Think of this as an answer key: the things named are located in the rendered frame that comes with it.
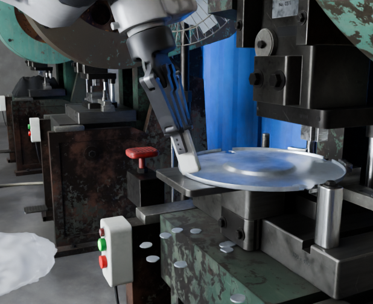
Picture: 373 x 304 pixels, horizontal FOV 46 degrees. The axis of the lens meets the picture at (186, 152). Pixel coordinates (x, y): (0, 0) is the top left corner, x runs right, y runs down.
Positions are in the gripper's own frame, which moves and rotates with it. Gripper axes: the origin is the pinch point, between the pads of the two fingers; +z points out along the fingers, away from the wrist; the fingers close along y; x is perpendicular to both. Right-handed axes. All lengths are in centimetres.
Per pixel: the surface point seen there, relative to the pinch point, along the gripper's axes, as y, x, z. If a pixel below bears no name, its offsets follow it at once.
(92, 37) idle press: -106, -66, -47
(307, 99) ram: -6.9, 20.3, -2.3
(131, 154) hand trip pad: -22.0, -21.2, -0.2
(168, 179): 2.7, -3.2, 3.2
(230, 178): 0.5, 6.2, 6.0
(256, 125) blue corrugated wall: -228, -33, 22
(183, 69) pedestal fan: -89, -25, -20
